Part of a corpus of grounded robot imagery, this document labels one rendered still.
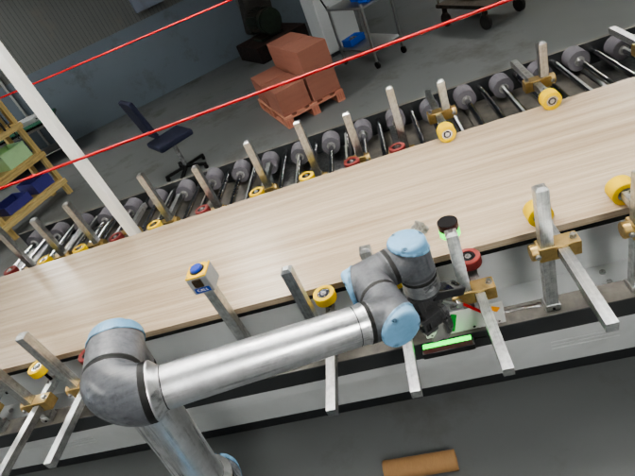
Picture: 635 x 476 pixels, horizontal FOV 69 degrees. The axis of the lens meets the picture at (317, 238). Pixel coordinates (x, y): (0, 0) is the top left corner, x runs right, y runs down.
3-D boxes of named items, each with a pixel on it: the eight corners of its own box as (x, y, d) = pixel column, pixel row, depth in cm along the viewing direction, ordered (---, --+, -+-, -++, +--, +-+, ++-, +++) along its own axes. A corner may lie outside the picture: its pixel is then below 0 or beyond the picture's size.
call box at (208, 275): (216, 292, 144) (204, 274, 140) (197, 297, 146) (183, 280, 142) (220, 277, 150) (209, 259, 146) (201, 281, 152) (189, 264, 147)
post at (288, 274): (340, 365, 168) (290, 270, 141) (332, 366, 169) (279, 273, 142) (340, 357, 171) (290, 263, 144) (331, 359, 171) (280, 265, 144)
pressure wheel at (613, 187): (631, 178, 139) (607, 195, 143) (645, 193, 142) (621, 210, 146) (621, 168, 144) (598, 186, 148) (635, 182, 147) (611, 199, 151)
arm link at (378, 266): (350, 294, 101) (400, 266, 101) (332, 265, 110) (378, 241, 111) (363, 322, 106) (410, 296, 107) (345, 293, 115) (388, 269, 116)
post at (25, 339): (104, 412, 189) (21, 337, 162) (97, 413, 189) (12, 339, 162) (108, 403, 191) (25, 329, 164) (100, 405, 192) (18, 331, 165)
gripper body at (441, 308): (409, 324, 125) (398, 293, 118) (434, 305, 127) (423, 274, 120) (429, 339, 119) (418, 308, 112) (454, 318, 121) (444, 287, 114)
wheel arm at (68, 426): (58, 468, 157) (49, 462, 155) (50, 469, 158) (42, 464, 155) (107, 363, 192) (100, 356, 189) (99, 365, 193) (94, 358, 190)
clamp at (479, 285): (498, 297, 145) (496, 286, 142) (454, 307, 148) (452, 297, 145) (492, 285, 150) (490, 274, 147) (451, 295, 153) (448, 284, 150)
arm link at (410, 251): (376, 238, 110) (413, 218, 111) (390, 275, 117) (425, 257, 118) (394, 258, 102) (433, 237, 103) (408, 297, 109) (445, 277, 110)
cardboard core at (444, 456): (456, 464, 183) (383, 476, 190) (460, 473, 188) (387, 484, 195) (453, 445, 190) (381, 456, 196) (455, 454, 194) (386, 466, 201)
